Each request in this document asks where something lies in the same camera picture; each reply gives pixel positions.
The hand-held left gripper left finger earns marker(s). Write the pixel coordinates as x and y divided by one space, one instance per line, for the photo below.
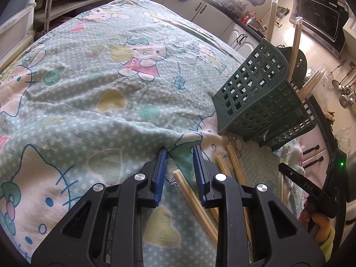
159 178

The plastic-wrapped chopstick pair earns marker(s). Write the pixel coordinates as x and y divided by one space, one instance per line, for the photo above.
295 50
271 19
191 193

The plastic drawer unit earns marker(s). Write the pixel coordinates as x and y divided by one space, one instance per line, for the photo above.
14 19

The row of hanging kitchen ladles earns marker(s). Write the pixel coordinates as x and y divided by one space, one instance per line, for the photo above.
346 89

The printed cartoon blanket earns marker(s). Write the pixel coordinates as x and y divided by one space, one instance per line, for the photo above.
83 103

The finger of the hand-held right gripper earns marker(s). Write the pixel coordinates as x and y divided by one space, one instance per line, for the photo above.
308 187

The metal shelf rack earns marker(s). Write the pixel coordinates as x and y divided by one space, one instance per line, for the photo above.
83 4

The green plastic utensil holder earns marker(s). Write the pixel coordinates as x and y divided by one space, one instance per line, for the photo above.
250 94

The steel stockpot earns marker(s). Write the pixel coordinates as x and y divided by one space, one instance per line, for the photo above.
251 20

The person's right forearm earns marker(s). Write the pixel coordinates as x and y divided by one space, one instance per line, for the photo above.
328 244

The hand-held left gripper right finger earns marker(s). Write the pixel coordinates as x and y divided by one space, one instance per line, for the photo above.
199 178

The person's right hand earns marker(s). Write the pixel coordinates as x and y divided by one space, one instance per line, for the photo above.
317 224

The bunch of chopsticks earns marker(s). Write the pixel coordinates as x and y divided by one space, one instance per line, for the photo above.
310 86

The black range hood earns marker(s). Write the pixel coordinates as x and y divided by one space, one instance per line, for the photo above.
319 16

